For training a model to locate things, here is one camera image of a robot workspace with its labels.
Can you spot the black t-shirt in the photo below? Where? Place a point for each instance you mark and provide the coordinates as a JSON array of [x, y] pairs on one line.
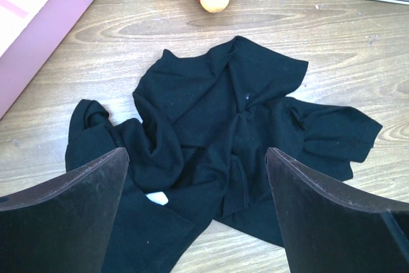
[[197, 150]]

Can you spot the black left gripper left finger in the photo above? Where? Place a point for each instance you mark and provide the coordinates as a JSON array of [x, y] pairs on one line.
[[64, 224]]

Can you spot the pink divided organizer box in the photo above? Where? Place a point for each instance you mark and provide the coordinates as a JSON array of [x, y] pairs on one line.
[[30, 32]]

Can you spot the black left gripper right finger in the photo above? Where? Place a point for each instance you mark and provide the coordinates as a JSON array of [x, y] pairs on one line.
[[329, 226]]

